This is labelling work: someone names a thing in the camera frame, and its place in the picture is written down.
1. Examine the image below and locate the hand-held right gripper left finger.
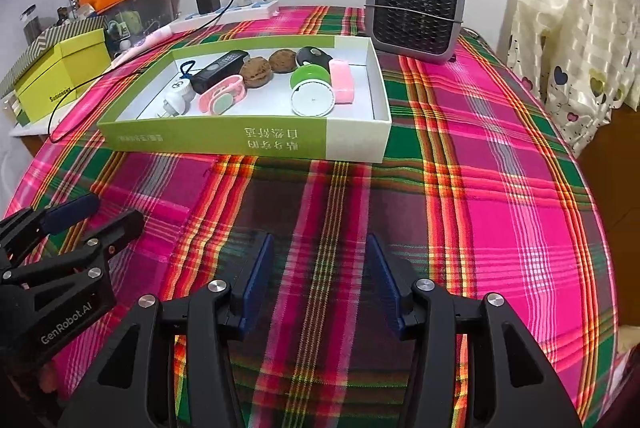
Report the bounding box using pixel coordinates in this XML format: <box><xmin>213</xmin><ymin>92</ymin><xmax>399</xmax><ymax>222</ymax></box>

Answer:
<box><xmin>57</xmin><ymin>232</ymin><xmax>275</xmax><ymax>428</ymax></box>

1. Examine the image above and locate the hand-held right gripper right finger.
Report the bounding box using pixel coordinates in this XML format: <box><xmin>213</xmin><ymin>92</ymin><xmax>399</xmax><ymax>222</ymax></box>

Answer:
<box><xmin>366</xmin><ymin>233</ymin><xmax>583</xmax><ymax>428</ymax></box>

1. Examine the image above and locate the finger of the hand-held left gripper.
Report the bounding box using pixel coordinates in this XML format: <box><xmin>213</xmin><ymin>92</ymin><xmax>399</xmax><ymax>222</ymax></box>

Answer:
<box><xmin>0</xmin><ymin>209</ymin><xmax>146</xmax><ymax>294</ymax></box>
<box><xmin>0</xmin><ymin>193</ymin><xmax>101</xmax><ymax>254</ymax></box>

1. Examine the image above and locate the green and white cardboard box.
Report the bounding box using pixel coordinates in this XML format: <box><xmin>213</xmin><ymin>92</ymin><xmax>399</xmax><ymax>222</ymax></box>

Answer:
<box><xmin>96</xmin><ymin>35</ymin><xmax>392</xmax><ymax>164</ymax></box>

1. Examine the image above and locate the white plug adapter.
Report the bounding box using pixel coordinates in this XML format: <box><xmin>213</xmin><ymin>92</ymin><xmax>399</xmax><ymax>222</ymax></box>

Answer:
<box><xmin>159</xmin><ymin>88</ymin><xmax>197</xmax><ymax>118</ymax></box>

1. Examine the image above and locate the pink clip device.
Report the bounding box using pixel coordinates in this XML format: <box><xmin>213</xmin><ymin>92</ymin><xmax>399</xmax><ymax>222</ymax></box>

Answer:
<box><xmin>197</xmin><ymin>75</ymin><xmax>247</xmax><ymax>115</ymax></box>

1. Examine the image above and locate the black handheld device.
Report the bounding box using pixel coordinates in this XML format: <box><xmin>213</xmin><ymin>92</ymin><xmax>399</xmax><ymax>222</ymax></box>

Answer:
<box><xmin>191</xmin><ymin>50</ymin><xmax>250</xmax><ymax>94</ymax></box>

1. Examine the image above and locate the white round case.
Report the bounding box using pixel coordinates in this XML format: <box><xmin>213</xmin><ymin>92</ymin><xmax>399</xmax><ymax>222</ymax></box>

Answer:
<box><xmin>291</xmin><ymin>80</ymin><xmax>337</xmax><ymax>118</ymax></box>

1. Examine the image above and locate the brown walnut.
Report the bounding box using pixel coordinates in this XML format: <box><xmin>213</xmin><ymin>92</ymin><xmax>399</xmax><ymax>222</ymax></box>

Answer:
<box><xmin>268</xmin><ymin>49</ymin><xmax>298</xmax><ymax>74</ymax></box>
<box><xmin>239</xmin><ymin>56</ymin><xmax>273</xmax><ymax>88</ymax></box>

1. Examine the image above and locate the pink oblong case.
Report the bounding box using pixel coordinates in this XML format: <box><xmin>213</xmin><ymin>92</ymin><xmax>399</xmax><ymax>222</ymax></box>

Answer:
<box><xmin>327</xmin><ymin>59</ymin><xmax>356</xmax><ymax>105</ymax></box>

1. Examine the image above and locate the green round lid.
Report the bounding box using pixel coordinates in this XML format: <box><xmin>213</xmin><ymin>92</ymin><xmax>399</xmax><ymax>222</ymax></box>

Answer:
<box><xmin>290</xmin><ymin>64</ymin><xmax>333</xmax><ymax>91</ymax></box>

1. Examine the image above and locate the black round device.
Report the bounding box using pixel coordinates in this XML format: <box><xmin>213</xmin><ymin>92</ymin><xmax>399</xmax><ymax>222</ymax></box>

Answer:
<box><xmin>296</xmin><ymin>46</ymin><xmax>334</xmax><ymax>71</ymax></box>

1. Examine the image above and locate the person's left hand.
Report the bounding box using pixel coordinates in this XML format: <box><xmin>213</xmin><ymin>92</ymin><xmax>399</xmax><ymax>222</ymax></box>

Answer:
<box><xmin>10</xmin><ymin>355</ymin><xmax>58</xmax><ymax>396</ymax></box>

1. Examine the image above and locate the white shelf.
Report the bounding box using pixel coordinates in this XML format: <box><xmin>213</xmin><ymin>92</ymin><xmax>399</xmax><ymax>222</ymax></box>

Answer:
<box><xmin>10</xmin><ymin>118</ymin><xmax>56</xmax><ymax>139</ymax></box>

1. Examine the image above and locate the yellow-green cardboard box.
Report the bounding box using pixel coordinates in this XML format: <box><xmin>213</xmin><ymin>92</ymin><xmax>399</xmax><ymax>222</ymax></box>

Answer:
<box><xmin>14</xmin><ymin>29</ymin><xmax>113</xmax><ymax>124</ymax></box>

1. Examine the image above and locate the striped box lid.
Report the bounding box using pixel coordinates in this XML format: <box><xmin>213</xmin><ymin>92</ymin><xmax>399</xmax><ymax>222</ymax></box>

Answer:
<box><xmin>0</xmin><ymin>15</ymin><xmax>108</xmax><ymax>99</ymax></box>

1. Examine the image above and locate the pink and white tube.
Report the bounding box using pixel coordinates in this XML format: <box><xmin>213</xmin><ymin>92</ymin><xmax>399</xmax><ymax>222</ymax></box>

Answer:
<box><xmin>112</xmin><ymin>25</ymin><xmax>173</xmax><ymax>64</ymax></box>

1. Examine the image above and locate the dark jar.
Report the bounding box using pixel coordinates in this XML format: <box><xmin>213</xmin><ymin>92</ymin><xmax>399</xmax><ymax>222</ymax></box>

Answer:
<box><xmin>20</xmin><ymin>4</ymin><xmax>41</xmax><ymax>46</ymax></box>

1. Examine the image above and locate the brown wooden panel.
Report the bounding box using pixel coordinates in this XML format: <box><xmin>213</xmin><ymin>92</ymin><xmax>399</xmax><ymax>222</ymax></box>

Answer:
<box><xmin>575</xmin><ymin>98</ymin><xmax>640</xmax><ymax>359</ymax></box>

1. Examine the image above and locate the white power strip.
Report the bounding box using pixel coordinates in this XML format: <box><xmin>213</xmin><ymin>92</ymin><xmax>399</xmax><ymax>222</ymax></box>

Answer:
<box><xmin>170</xmin><ymin>0</ymin><xmax>280</xmax><ymax>34</ymax></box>

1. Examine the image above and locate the grey fan heater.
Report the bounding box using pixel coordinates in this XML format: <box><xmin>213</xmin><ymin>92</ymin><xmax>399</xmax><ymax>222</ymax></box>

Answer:
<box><xmin>365</xmin><ymin>0</ymin><xmax>468</xmax><ymax>64</ymax></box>

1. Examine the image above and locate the cream heart-print curtain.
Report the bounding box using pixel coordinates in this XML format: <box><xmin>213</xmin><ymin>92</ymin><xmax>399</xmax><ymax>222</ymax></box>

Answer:
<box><xmin>507</xmin><ymin>0</ymin><xmax>633</xmax><ymax>159</ymax></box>

